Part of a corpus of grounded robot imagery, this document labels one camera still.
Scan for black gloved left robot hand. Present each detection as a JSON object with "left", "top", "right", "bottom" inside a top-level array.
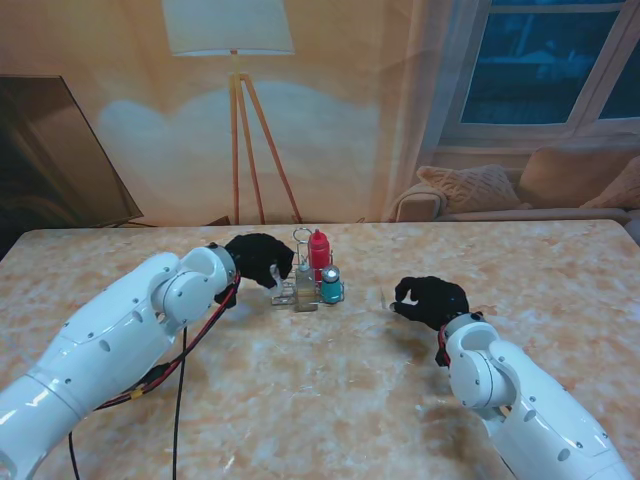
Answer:
[{"left": 223, "top": 233, "right": 296, "bottom": 291}]

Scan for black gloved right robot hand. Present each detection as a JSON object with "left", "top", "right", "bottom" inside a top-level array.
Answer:
[{"left": 393, "top": 276, "right": 471, "bottom": 332}]

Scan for clear square oil bottle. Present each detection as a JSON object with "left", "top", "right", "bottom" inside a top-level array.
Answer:
[{"left": 294, "top": 262, "right": 319, "bottom": 314}]

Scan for red ketchup squeeze bottle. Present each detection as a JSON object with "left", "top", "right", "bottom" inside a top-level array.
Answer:
[{"left": 308, "top": 228, "right": 332, "bottom": 284}]

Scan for teal shaker with silver cap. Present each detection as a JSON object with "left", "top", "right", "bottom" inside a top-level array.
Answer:
[{"left": 319, "top": 265, "right": 344, "bottom": 305}]

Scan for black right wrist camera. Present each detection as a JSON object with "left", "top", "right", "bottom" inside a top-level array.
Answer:
[{"left": 433, "top": 324, "right": 452, "bottom": 369}]

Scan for chrome wire condiment rack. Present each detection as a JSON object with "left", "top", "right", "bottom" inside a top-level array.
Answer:
[{"left": 269, "top": 227, "right": 347, "bottom": 314}]

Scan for red and black left arm cables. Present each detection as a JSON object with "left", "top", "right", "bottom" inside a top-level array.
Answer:
[{"left": 67, "top": 272, "right": 242, "bottom": 480}]

